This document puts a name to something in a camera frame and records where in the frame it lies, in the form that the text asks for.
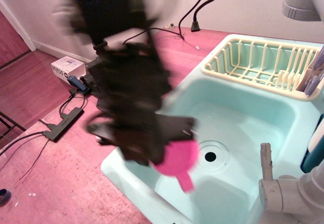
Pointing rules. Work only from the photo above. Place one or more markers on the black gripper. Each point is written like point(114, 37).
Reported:
point(149, 139)

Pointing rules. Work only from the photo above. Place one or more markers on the pink plastic cup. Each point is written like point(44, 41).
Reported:
point(179, 159)

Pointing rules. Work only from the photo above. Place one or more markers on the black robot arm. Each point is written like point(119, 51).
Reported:
point(130, 79)

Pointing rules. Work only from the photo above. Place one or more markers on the mint green toy sink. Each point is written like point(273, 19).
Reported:
point(233, 121)

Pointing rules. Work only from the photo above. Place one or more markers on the black usb hub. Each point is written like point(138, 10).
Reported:
point(56, 131)

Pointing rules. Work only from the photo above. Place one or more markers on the blue clamp tool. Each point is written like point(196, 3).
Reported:
point(74, 81)

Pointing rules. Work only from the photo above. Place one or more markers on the white product box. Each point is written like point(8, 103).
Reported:
point(66, 66)

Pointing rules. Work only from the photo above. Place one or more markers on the black power plug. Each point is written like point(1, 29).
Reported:
point(195, 25)

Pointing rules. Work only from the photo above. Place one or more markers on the grey toy faucet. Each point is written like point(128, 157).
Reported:
point(288, 199)

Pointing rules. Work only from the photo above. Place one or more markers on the black tape roll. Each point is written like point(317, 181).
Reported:
point(5, 197)

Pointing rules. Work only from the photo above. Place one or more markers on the cream dish drying rack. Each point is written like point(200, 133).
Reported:
point(277, 66)

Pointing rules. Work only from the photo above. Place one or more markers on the teal soap bottle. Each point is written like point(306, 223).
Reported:
point(314, 154)

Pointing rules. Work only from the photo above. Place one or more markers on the lavender utensils in rack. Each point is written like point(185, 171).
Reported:
point(313, 78)

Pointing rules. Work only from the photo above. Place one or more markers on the black chair frame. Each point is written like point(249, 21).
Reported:
point(10, 124)

